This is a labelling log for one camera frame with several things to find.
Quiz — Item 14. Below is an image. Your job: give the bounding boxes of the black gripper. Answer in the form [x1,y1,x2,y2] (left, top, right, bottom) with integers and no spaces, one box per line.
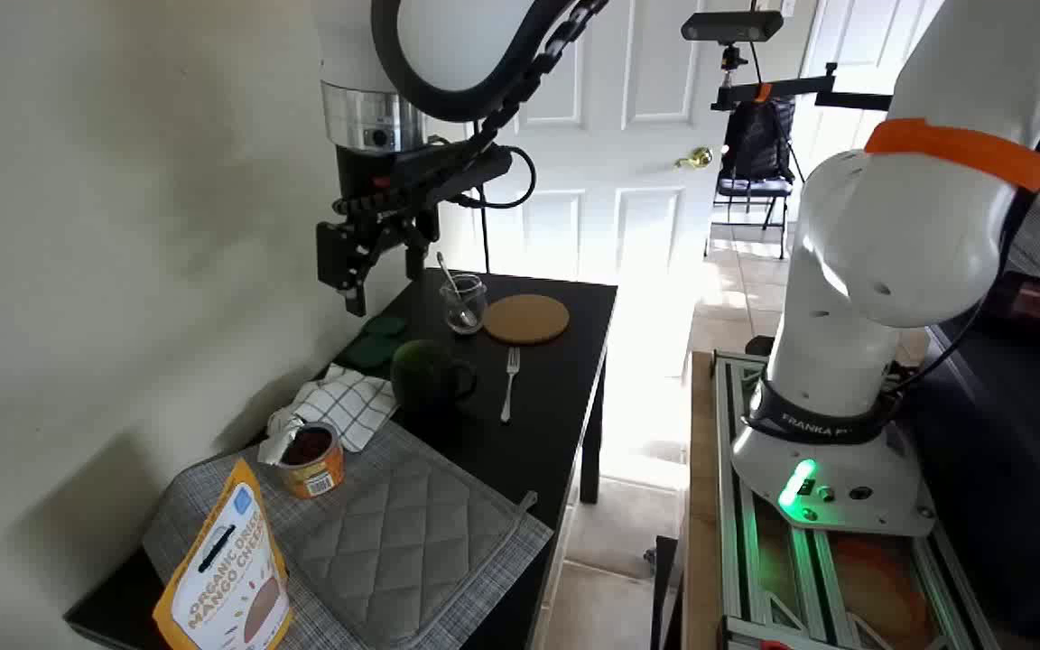
[314,138,521,322]

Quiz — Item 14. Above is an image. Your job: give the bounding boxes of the clear glass cup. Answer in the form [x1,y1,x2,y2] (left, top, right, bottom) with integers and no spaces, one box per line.
[441,272,496,338]

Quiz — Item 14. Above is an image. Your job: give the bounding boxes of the small orange cup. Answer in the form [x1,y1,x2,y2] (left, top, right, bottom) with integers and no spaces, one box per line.
[274,423,351,503]

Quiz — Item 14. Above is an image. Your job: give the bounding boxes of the clear glass with stick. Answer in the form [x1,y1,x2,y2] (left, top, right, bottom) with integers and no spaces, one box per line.
[431,249,470,306]

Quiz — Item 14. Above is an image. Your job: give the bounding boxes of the dark green cloth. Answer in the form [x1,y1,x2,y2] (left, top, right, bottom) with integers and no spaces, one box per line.
[336,315,413,374]

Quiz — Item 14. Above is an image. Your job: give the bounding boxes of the dark green mug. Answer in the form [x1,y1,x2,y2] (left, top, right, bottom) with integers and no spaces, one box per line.
[388,337,484,420]

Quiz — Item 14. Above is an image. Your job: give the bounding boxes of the white checkered cloth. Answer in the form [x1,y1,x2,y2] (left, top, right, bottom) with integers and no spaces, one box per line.
[259,361,400,463]

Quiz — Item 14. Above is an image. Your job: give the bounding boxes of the round cork mat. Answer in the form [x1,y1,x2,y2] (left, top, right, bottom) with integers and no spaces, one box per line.
[481,287,576,349]

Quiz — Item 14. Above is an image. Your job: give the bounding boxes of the black table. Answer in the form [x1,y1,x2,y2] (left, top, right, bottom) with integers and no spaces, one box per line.
[62,267,620,650]

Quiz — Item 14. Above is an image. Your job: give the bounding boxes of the grey quilted potholder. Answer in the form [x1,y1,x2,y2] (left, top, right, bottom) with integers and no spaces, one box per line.
[280,443,523,650]

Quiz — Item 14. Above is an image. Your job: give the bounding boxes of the grey checkered placemat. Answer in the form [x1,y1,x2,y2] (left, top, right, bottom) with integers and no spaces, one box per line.
[139,410,557,650]

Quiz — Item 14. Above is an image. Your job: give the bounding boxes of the white panel door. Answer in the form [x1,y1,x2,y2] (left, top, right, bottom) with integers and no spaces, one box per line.
[417,0,945,284]

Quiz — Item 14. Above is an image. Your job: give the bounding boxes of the brass door knob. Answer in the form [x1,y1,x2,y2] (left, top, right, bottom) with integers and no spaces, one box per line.
[671,143,720,173]

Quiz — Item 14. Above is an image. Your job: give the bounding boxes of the orange and white packet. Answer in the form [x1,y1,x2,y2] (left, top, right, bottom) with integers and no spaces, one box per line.
[149,457,295,650]

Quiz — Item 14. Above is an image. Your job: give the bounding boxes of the black chair with bag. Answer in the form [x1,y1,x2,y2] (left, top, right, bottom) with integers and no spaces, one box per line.
[708,95,801,263]

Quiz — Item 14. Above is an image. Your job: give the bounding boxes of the wooden base board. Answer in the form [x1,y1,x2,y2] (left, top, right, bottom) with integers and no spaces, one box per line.
[681,349,729,650]

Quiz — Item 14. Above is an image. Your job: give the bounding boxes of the black camera on stand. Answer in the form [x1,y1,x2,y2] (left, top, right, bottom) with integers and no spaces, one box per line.
[681,8,787,48]

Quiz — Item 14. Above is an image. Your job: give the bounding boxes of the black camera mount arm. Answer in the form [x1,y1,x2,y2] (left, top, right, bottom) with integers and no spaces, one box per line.
[711,62,895,119]

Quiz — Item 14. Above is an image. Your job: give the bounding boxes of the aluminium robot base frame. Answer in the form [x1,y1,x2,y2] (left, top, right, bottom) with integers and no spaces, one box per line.
[711,349,1006,650]

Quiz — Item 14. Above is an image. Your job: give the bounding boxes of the orange strap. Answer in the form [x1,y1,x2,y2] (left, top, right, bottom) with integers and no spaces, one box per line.
[864,115,1040,195]

